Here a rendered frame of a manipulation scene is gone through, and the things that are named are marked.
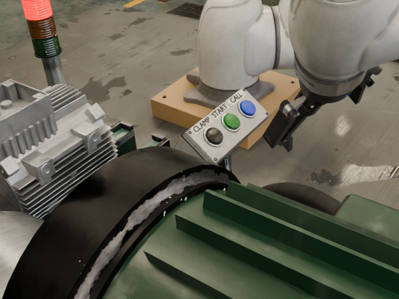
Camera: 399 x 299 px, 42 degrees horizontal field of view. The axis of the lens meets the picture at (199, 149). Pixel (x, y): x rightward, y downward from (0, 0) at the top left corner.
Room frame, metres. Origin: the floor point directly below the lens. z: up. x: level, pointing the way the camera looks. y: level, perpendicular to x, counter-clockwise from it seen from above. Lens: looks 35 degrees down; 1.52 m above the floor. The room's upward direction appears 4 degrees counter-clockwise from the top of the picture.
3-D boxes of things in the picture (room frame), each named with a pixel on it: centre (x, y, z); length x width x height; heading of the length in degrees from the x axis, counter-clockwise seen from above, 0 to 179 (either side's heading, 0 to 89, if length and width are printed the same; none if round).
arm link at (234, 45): (1.19, -0.10, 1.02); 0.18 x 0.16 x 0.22; 92
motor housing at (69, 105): (0.73, 0.28, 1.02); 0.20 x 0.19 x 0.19; 141
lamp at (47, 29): (1.13, 0.34, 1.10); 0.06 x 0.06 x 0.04
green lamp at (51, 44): (1.13, 0.34, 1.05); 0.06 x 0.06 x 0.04
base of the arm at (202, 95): (1.21, -0.07, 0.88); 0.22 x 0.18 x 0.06; 53
